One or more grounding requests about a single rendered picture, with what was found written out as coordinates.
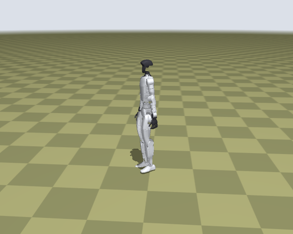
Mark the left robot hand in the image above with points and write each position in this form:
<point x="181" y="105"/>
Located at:
<point x="153" y="122"/>

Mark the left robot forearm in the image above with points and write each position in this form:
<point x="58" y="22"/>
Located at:
<point x="153" y="106"/>

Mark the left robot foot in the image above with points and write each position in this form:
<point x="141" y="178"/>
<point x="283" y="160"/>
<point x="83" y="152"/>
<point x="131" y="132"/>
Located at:
<point x="147" y="169"/>

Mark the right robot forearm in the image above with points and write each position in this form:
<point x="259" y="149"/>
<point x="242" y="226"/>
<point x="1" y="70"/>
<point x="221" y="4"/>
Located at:
<point x="141" y="104"/>

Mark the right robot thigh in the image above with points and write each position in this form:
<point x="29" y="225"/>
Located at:
<point x="139" y="125"/>

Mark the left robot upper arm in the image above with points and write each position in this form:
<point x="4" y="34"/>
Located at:
<point x="150" y="84"/>

